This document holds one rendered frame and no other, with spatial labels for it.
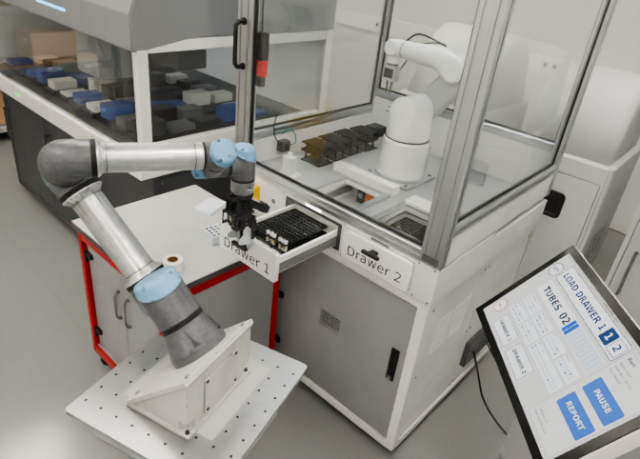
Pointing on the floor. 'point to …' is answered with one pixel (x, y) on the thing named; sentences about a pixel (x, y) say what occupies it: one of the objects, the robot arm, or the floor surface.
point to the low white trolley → (201, 274)
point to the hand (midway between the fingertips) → (245, 243)
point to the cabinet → (384, 337)
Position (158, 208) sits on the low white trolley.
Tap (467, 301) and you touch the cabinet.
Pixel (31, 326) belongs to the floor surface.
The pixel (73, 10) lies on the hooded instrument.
